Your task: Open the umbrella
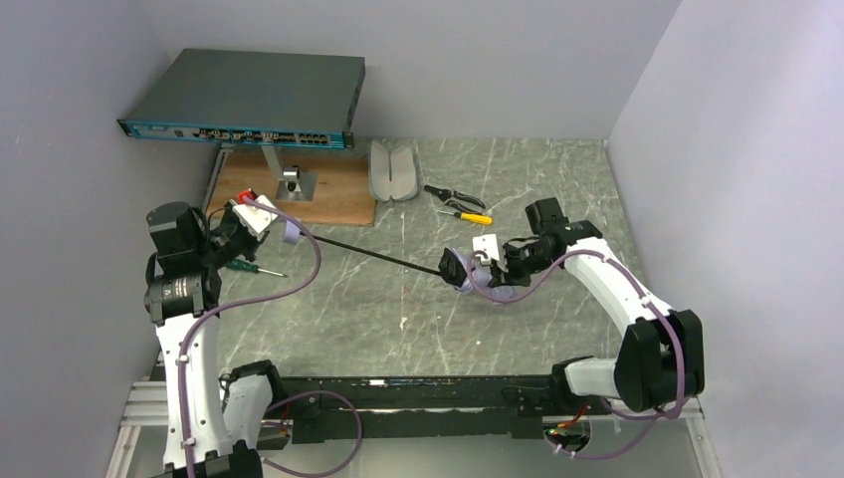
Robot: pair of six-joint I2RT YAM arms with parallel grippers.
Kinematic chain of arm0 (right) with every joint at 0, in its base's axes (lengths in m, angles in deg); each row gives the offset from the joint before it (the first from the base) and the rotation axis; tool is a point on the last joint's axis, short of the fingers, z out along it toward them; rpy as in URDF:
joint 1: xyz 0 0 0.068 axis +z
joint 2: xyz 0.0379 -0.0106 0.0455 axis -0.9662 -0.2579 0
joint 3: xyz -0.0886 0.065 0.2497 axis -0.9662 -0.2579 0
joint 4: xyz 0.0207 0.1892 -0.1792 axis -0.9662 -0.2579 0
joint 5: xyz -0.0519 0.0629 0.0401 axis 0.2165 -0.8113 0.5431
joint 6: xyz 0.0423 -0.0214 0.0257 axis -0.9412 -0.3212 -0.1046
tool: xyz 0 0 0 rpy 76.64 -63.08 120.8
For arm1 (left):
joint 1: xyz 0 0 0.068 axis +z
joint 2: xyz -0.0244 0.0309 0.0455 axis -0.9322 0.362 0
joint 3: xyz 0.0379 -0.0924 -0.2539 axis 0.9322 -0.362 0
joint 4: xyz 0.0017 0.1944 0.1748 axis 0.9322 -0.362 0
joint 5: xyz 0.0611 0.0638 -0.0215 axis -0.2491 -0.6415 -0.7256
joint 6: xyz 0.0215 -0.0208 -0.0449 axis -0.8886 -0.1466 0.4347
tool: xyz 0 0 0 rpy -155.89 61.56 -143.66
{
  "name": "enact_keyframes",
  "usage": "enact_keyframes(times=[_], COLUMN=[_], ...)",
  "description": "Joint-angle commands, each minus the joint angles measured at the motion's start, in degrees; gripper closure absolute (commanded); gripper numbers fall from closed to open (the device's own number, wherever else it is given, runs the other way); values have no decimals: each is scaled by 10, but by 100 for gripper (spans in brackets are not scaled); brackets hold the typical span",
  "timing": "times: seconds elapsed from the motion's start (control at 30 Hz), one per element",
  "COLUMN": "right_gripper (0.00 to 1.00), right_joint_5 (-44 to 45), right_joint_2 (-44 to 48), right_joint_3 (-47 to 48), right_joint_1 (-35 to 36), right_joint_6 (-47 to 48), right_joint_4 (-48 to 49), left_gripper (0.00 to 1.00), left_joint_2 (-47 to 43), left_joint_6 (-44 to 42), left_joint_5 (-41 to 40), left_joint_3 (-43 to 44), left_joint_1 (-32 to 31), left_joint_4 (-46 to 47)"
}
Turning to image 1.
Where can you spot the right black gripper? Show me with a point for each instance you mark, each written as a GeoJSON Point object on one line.
{"type": "Point", "coordinates": [471, 269]}

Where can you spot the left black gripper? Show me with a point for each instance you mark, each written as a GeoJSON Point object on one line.
{"type": "Point", "coordinates": [236, 237]}

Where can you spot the lilac folding umbrella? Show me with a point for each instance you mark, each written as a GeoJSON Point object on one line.
{"type": "Point", "coordinates": [454, 268]}

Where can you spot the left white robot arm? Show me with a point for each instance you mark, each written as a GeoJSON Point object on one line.
{"type": "Point", "coordinates": [205, 437]}

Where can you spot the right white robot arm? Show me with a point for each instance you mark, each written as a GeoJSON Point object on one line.
{"type": "Point", "coordinates": [661, 357]}

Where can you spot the wooden base board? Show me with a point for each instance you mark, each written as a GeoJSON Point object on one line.
{"type": "Point", "coordinates": [341, 196]}

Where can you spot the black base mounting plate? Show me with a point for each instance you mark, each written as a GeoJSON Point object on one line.
{"type": "Point", "coordinates": [521, 406]}

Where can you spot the green-handled screwdriver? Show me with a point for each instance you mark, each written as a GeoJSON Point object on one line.
{"type": "Point", "coordinates": [245, 266]}

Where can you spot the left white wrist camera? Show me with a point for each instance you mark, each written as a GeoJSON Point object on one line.
{"type": "Point", "coordinates": [257, 220]}

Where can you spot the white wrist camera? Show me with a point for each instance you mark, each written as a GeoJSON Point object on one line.
{"type": "Point", "coordinates": [486, 249]}
{"type": "Point", "coordinates": [257, 220]}

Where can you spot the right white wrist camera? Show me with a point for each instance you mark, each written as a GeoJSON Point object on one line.
{"type": "Point", "coordinates": [486, 249]}

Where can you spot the yellow-handled screwdriver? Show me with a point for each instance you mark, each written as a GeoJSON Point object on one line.
{"type": "Point", "coordinates": [471, 218]}

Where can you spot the metal switch stand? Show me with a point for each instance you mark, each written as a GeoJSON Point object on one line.
{"type": "Point", "coordinates": [293, 183]}

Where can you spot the blue-fronted network switch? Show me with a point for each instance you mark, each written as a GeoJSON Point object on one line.
{"type": "Point", "coordinates": [253, 98]}

